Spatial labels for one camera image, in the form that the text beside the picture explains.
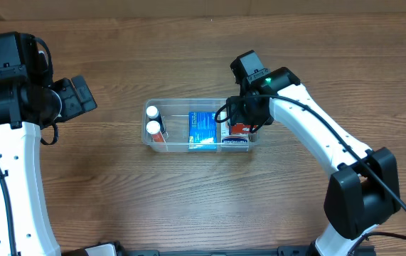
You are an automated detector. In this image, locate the red Panadol box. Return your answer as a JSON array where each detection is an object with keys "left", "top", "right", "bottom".
[{"left": 230, "top": 123, "right": 250, "bottom": 134}]

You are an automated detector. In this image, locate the dark bottle white cap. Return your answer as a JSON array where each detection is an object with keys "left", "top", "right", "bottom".
[{"left": 146, "top": 105, "right": 166, "bottom": 133}]

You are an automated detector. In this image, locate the orange tube white cap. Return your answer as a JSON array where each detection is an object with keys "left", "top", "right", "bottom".
[{"left": 146, "top": 121, "right": 166, "bottom": 143}]

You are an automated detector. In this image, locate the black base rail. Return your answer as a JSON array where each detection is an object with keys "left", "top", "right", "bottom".
[{"left": 60, "top": 240, "right": 377, "bottom": 256}]

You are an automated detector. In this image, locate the clear plastic container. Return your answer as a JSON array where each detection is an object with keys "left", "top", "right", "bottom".
[{"left": 141, "top": 98, "right": 261, "bottom": 153}]

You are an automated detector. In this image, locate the white blue medicine box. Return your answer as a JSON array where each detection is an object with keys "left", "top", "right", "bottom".
[{"left": 220, "top": 121, "right": 249, "bottom": 144}]

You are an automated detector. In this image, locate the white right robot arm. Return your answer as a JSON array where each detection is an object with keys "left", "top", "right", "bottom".
[{"left": 226, "top": 50, "right": 400, "bottom": 255}]

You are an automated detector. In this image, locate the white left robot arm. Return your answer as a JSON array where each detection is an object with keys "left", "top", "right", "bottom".
[{"left": 0, "top": 31, "right": 97, "bottom": 255}]

